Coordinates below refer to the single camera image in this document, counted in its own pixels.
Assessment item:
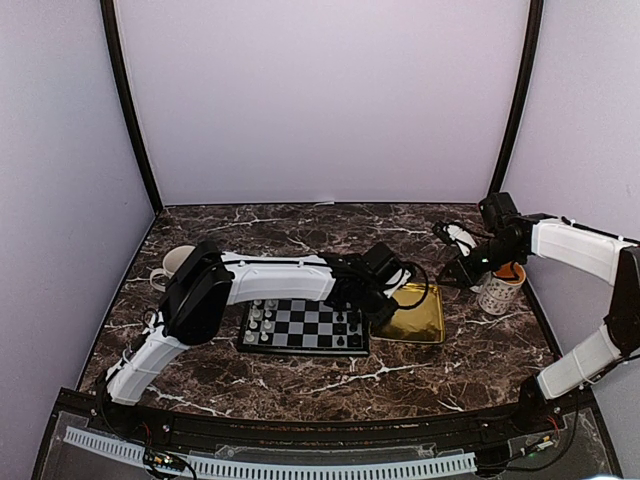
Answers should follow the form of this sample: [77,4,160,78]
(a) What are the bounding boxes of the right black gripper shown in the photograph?
[437,236,524,289]

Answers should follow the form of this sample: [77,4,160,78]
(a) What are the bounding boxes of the gold metal tray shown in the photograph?
[370,285,445,344]

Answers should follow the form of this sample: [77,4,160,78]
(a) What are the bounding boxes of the black pawn corner square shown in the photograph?
[333,335,349,350]

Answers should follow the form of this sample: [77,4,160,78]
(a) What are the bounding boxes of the black white chess board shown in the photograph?
[236,299,370,357]

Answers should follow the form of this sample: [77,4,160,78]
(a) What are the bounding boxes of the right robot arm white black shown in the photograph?
[432,192,639,434]

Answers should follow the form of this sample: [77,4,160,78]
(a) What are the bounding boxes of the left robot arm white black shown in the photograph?
[96,241,426,436]

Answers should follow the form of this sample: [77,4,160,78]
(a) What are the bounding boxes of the yellow inside cactus mug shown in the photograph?
[477,262,526,316]

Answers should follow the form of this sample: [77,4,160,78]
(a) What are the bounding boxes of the tall cactus print mug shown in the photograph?
[149,245,195,292]

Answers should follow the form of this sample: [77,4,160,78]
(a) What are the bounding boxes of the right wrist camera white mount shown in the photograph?
[432,221,477,256]

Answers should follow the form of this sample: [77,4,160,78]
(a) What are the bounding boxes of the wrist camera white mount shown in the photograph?
[383,267,414,296]
[432,221,477,256]

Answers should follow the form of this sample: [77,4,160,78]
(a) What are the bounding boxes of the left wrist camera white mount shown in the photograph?
[383,267,414,296]

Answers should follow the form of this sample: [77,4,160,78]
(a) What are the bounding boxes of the black front rail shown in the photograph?
[118,407,518,448]

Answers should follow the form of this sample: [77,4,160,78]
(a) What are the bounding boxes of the right black frame post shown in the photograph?
[487,0,544,195]

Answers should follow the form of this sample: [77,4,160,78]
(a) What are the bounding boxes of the black frame post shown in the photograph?
[487,0,544,195]
[100,0,164,215]

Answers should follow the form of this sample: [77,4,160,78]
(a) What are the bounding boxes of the white slotted cable duct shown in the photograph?
[63,427,477,479]

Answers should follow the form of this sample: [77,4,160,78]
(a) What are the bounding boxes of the left black frame post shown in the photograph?
[100,0,164,215]

